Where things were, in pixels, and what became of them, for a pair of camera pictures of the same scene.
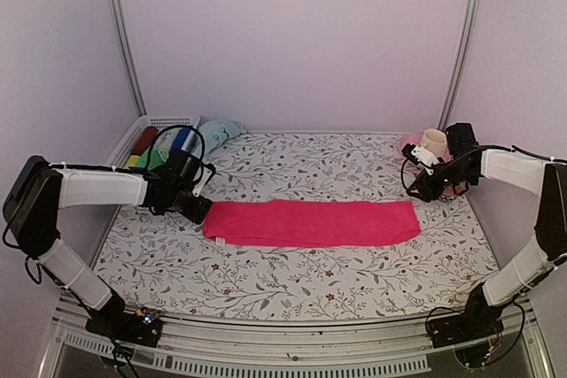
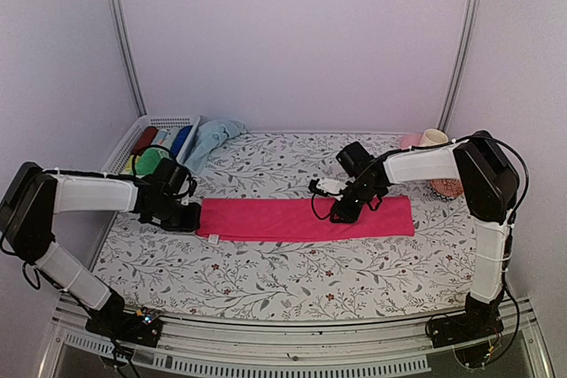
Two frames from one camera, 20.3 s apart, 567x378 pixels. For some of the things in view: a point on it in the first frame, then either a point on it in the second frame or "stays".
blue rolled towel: [180, 138] stays
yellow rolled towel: [132, 161] stays
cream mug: [435, 141] stays
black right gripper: [425, 185] → [350, 216]
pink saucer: [410, 139] stays
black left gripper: [198, 213] → [190, 224]
